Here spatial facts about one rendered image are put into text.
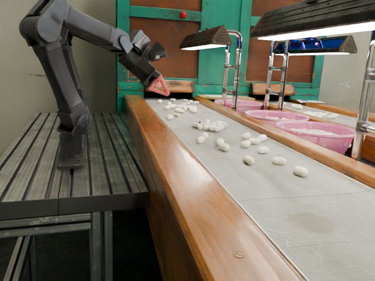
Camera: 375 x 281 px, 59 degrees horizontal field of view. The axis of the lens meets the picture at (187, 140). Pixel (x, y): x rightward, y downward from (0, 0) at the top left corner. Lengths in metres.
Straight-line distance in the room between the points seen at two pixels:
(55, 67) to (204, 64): 1.29
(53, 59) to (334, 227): 0.76
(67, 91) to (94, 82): 1.85
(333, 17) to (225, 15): 1.55
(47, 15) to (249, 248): 0.74
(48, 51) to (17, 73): 1.93
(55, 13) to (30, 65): 1.92
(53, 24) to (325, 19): 0.64
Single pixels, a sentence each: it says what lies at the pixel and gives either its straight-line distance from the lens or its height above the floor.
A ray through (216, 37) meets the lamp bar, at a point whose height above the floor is 1.07.
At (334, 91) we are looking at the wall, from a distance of 3.77.
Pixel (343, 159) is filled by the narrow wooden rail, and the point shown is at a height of 0.76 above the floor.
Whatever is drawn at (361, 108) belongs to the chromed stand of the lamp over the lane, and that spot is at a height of 0.88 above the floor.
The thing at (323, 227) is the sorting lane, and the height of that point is 0.74.
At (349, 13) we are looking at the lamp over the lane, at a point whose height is 1.06.
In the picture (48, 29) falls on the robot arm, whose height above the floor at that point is 1.03.
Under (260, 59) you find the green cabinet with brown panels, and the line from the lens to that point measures 2.25.
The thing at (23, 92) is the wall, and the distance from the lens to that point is 2.87.
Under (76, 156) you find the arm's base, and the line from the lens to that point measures 1.02.
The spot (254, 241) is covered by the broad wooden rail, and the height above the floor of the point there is 0.76.
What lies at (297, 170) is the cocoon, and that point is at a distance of 0.76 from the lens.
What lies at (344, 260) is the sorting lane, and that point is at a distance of 0.47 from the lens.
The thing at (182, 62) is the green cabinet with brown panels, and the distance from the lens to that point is 2.09.
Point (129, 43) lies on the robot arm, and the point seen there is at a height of 1.02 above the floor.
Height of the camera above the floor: 0.97
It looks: 13 degrees down
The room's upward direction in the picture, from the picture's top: 3 degrees clockwise
